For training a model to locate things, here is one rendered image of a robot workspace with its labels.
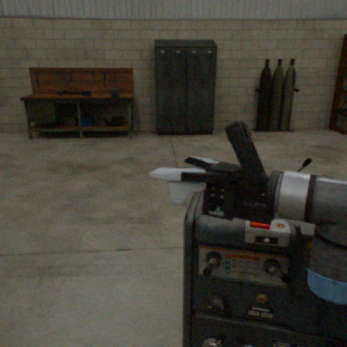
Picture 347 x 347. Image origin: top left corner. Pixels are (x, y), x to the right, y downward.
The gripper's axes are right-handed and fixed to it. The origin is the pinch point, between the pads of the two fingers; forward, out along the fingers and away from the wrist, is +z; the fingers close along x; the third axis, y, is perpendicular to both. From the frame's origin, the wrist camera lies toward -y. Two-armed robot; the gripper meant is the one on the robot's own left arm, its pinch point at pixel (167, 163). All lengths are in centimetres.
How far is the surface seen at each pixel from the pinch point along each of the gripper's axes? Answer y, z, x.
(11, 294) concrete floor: 145, 176, 102
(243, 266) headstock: 43, -7, 50
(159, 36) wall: -134, 329, 606
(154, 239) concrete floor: 130, 114, 215
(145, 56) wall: -91, 358, 595
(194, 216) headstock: 28, 11, 46
